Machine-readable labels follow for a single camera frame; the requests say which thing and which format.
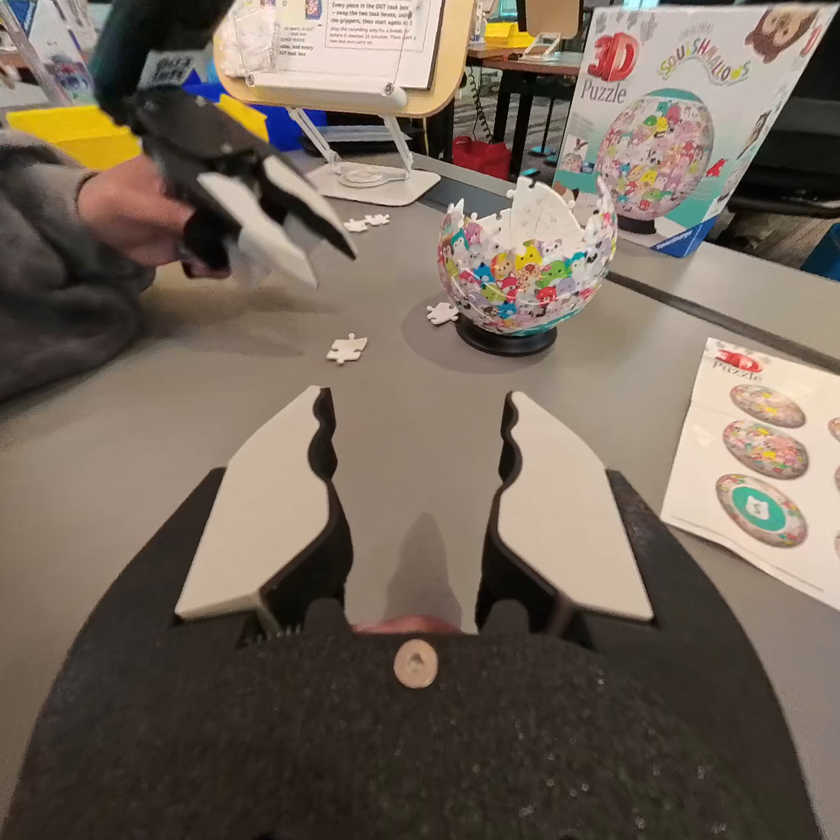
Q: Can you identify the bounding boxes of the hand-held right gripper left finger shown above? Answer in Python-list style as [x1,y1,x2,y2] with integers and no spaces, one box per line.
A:
[174,385,355,630]

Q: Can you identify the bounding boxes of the yellow plastic bin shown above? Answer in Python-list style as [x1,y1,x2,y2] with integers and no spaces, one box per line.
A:
[5,94,271,173]

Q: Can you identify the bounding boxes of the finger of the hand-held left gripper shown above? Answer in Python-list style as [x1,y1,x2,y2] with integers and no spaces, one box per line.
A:
[197,171,322,291]
[258,153,360,261]

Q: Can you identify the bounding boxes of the blue plastic bin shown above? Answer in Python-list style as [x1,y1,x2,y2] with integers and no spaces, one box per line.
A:
[182,71,329,153]

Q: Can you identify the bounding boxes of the brown wooden table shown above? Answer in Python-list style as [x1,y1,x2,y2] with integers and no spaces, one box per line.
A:
[468,45,586,179]

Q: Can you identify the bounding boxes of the person's left forearm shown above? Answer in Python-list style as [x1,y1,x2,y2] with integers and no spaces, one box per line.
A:
[0,128,158,403]

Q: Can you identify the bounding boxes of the yellow small storage bin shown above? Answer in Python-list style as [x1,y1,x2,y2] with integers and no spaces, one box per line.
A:
[484,21,537,51]

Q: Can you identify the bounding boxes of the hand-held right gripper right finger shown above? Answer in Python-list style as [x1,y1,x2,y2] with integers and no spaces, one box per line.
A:
[474,391,656,636]

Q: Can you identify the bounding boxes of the folded puzzle instruction leaflet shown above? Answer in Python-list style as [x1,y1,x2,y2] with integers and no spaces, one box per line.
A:
[658,336,840,611]

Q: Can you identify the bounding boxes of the person's left hand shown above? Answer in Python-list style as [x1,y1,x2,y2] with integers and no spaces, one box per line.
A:
[76,156,232,280]

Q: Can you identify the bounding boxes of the clear plastic bag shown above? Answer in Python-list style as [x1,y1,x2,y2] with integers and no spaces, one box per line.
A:
[215,8,278,81]

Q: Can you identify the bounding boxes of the teal puzzle box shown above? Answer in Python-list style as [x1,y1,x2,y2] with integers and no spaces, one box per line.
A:
[553,2,840,258]

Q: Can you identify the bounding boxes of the red bag on floor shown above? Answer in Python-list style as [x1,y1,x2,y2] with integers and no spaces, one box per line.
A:
[451,135,513,182]

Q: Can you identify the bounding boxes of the black ball stand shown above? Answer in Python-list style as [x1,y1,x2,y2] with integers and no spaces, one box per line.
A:
[455,317,559,358]

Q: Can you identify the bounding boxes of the clear plastic object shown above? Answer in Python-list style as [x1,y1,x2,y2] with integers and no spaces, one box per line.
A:
[338,165,416,191]

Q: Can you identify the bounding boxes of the white paper sheets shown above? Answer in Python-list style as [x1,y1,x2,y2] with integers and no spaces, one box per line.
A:
[272,0,448,91]

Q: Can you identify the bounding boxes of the colourful puzzle ball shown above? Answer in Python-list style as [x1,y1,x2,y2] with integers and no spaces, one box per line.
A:
[437,174,620,339]

